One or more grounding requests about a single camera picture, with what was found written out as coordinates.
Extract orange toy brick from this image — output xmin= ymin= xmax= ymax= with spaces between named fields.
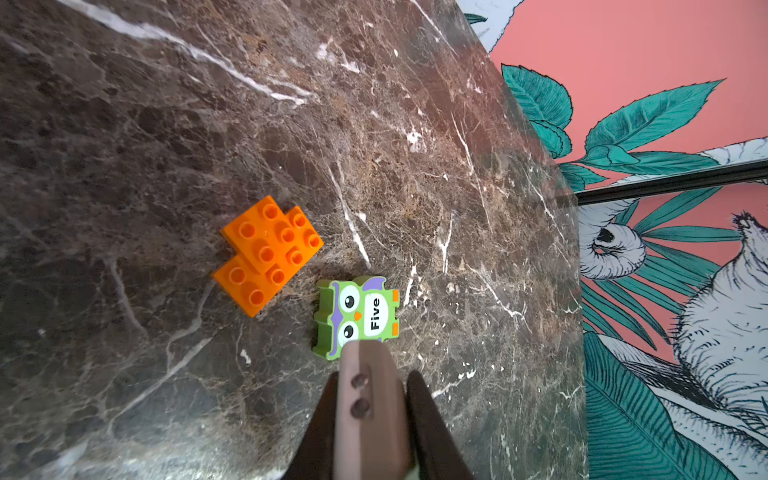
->
xmin=213 ymin=196 xmax=324 ymax=317

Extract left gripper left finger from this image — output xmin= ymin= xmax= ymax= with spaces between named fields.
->
xmin=282 ymin=372 xmax=339 ymax=480

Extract white remote control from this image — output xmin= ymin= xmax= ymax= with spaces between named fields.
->
xmin=332 ymin=340 xmax=414 ymax=479

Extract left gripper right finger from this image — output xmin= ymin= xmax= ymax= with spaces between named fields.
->
xmin=406 ymin=370 xmax=473 ymax=480

